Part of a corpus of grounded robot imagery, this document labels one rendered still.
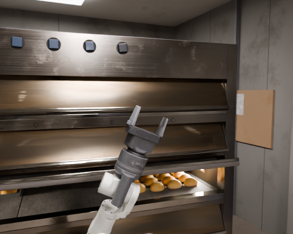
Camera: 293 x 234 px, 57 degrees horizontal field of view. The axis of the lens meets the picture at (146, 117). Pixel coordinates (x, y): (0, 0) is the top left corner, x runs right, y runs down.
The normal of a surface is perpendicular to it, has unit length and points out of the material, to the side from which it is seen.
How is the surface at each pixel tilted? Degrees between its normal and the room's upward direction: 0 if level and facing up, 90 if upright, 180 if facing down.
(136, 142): 97
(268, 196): 90
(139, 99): 70
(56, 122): 90
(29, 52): 90
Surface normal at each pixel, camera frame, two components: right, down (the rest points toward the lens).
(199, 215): 0.31, -0.26
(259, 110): -0.92, 0.04
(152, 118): 0.33, 0.08
